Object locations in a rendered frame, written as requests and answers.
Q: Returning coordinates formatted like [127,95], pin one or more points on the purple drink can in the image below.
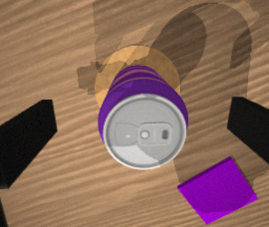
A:
[142,121]

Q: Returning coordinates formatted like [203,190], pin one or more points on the purple flat square block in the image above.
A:
[217,191]

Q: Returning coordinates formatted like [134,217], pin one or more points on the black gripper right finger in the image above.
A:
[250,123]

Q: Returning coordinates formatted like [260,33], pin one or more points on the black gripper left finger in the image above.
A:
[22,137]

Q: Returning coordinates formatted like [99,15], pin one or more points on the tan round flat disc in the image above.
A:
[134,55]

